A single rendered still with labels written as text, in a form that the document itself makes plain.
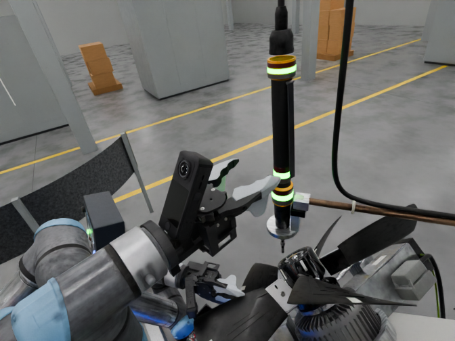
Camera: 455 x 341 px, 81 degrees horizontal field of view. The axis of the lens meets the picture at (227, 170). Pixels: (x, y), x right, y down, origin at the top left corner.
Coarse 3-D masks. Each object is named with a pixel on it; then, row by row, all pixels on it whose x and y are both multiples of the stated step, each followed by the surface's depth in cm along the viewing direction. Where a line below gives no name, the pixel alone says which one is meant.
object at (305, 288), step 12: (300, 276) 66; (300, 288) 54; (312, 288) 54; (324, 288) 54; (336, 288) 54; (288, 300) 49; (300, 300) 48; (312, 300) 47; (324, 300) 47; (336, 300) 46; (348, 300) 46; (360, 300) 46; (372, 300) 47
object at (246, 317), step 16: (224, 304) 76; (240, 304) 74; (256, 304) 73; (272, 304) 72; (208, 320) 73; (224, 320) 71; (240, 320) 70; (256, 320) 69; (272, 320) 69; (208, 336) 68; (224, 336) 67; (240, 336) 66; (256, 336) 66
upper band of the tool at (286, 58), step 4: (276, 56) 42; (280, 56) 42; (284, 56) 42; (288, 56) 42; (292, 56) 41; (268, 60) 40; (272, 60) 42; (276, 60) 42; (280, 60) 42; (284, 60) 39; (288, 60) 39; (292, 60) 39; (272, 68) 40; (276, 68) 39; (280, 68) 39; (284, 68) 39; (268, 72) 41; (276, 80) 41; (280, 80) 40; (284, 80) 40
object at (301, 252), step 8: (304, 248) 83; (312, 248) 80; (288, 256) 85; (304, 256) 75; (312, 256) 76; (280, 264) 80; (288, 264) 75; (296, 264) 75; (304, 264) 74; (312, 264) 75; (320, 264) 77; (280, 272) 79; (288, 272) 76; (296, 272) 74; (304, 272) 74; (312, 272) 74; (320, 272) 75; (288, 280) 77; (296, 280) 75; (320, 280) 75; (328, 280) 78; (336, 280) 76; (304, 304) 73; (312, 304) 72; (320, 304) 71
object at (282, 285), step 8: (280, 280) 79; (272, 288) 77; (280, 288) 77; (288, 288) 76; (272, 296) 75; (280, 296) 75; (288, 296) 74; (280, 304) 73; (288, 304) 73; (296, 304) 72; (288, 312) 71
